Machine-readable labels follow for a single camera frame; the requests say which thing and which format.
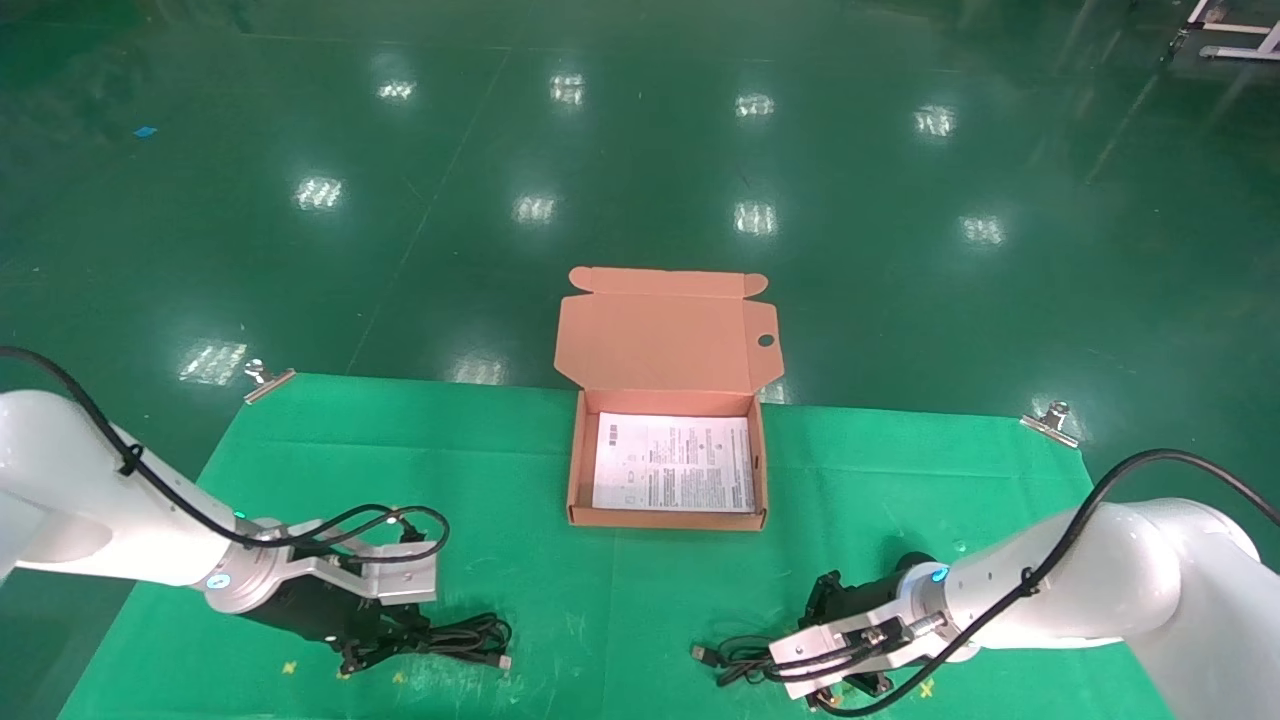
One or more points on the orange cardboard box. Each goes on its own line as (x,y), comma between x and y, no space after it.
(660,340)

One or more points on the green table mat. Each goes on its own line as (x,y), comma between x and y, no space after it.
(600,580)

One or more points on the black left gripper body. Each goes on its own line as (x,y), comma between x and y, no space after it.
(310,615)

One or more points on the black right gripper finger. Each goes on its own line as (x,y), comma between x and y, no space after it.
(850,700)
(825,600)

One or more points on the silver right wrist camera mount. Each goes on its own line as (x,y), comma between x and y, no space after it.
(830,650)

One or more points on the white metal frame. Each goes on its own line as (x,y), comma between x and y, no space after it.
(1235,52)

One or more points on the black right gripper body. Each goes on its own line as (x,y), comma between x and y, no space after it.
(875,595)

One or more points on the white printed leaflet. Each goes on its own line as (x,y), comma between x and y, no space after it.
(670,465)

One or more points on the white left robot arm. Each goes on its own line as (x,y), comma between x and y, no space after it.
(60,480)

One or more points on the silver binder clip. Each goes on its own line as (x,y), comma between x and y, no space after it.
(1050,425)
(268,385)

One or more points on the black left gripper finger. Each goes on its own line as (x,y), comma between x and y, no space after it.
(402,622)
(360,655)

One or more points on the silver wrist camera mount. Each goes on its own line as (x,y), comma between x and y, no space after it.
(400,580)
(830,650)

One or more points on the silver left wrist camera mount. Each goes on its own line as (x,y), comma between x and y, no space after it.
(400,580)

